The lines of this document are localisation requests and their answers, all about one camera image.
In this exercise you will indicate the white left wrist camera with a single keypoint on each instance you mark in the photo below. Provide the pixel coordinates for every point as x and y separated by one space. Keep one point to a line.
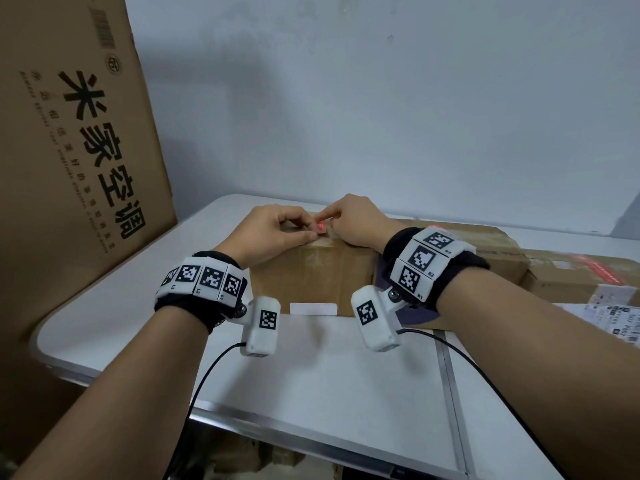
262 327

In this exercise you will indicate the small cardboard box shipping sticker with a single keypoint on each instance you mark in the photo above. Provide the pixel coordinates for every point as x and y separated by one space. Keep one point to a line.
575 279

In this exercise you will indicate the plain brown cardboard box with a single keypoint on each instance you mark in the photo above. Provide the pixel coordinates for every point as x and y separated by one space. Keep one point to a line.
310 279

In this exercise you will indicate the person's right forearm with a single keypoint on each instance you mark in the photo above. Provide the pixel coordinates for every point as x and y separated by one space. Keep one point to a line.
550 369

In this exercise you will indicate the cardboard box purple print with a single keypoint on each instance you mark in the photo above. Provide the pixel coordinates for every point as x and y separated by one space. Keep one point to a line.
495 254

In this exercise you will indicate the person's left forearm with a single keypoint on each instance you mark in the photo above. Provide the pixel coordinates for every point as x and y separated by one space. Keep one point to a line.
115 409

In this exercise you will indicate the person's right hand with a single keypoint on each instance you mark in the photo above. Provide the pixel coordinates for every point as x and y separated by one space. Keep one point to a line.
355 222

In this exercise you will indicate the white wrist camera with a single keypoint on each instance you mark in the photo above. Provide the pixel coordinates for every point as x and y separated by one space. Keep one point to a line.
372 319
262 327

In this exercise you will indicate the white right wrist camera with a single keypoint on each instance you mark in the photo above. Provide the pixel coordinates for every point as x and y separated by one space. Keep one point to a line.
372 319

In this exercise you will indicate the large cardboard carton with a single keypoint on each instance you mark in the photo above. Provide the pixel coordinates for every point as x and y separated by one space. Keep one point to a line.
75 194

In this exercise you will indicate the black left wristband marker tiles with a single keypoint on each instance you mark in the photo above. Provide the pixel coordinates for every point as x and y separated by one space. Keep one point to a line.
200 282

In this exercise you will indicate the person's left hand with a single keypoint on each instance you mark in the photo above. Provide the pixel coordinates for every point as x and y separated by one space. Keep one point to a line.
265 234

